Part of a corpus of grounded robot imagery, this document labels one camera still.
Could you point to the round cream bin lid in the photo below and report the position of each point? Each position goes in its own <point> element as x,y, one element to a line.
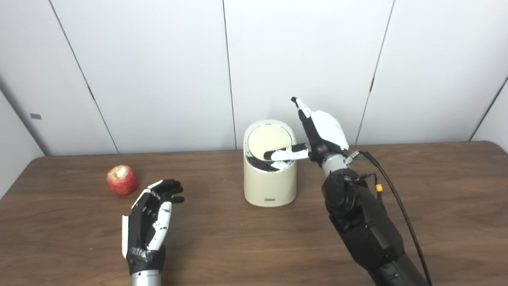
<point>266,139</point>

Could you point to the cream-colored bin body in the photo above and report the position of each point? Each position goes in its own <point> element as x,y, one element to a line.
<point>270,184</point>

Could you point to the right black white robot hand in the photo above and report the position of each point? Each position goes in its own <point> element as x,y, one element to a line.
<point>327,131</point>

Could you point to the black wall seam clip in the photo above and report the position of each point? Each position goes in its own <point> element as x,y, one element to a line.
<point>91,93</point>
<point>372,84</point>

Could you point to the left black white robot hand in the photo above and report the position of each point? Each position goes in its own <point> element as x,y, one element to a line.
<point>141,234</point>

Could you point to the black bin liner bag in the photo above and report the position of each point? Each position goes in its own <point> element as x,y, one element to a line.
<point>258,163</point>

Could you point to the red apple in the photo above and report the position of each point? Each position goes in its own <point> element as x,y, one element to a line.
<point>122,180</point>

